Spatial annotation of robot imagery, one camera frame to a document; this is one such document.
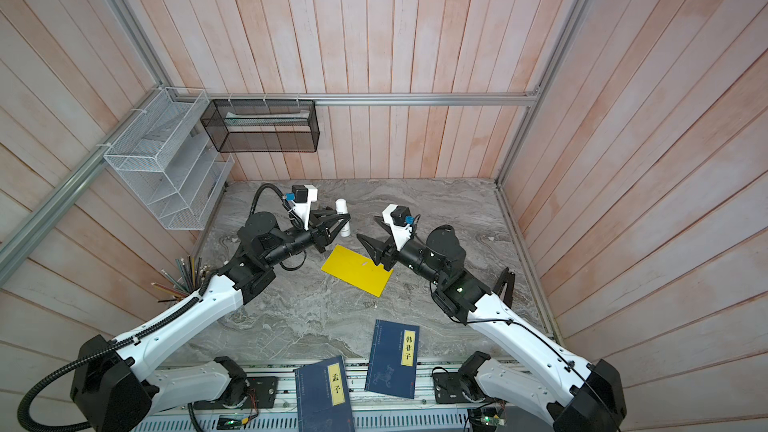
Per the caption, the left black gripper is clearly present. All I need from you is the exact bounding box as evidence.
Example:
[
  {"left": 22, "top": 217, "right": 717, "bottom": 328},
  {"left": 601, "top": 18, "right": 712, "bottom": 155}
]
[{"left": 263, "top": 208, "right": 350, "bottom": 267}]

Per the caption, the blue book on table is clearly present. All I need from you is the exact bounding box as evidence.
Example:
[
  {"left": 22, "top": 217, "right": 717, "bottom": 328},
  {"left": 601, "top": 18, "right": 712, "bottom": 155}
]
[{"left": 365, "top": 319, "right": 420, "bottom": 399}]

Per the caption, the yellow envelope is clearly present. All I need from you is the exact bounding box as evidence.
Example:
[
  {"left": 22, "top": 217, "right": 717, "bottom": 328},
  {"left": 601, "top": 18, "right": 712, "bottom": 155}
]
[{"left": 321, "top": 245, "right": 391, "bottom": 297}]

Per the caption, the pen holder with pencils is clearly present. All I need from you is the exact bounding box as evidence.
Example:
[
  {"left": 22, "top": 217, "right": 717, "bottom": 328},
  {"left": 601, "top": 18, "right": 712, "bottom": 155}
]
[{"left": 151, "top": 256, "right": 212, "bottom": 303}]

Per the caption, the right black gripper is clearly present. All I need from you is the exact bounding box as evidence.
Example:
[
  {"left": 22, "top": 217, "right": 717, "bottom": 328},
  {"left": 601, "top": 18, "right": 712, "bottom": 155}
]
[{"left": 360, "top": 216, "right": 445, "bottom": 289}]

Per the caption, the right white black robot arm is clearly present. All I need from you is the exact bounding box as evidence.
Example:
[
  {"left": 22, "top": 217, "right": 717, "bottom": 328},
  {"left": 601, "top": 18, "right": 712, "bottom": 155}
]
[{"left": 358, "top": 214, "right": 627, "bottom": 431}]

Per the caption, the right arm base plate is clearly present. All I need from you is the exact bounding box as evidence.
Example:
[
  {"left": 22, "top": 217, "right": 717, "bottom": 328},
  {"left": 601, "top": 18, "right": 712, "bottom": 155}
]
[{"left": 430, "top": 366, "right": 502, "bottom": 406}]

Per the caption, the aluminium frame rail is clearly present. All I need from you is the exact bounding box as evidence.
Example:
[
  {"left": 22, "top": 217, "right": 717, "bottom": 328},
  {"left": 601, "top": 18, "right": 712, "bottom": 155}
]
[{"left": 206, "top": 92, "right": 539, "bottom": 107}]

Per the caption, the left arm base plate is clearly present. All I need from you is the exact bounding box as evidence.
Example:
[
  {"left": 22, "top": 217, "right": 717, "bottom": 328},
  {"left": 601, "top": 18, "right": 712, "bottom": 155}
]
[{"left": 193, "top": 376, "right": 278, "bottom": 410}]

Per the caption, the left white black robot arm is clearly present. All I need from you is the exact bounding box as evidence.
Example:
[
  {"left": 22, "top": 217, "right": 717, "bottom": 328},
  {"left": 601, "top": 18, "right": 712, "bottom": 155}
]
[{"left": 17, "top": 184, "right": 350, "bottom": 431}]

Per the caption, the blue book on rail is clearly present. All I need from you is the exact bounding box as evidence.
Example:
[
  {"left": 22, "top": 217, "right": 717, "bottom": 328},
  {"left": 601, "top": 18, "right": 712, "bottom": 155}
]
[{"left": 294, "top": 356, "right": 355, "bottom": 432}]

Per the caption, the black mesh basket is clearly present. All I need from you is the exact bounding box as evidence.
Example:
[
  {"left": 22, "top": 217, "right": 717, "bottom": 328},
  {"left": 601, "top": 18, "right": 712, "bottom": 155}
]
[{"left": 201, "top": 98, "right": 320, "bottom": 153}]

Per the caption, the white wire mesh shelf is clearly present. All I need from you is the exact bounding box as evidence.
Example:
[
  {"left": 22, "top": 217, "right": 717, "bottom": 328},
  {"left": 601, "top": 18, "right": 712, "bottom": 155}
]
[{"left": 104, "top": 87, "right": 234, "bottom": 231}]

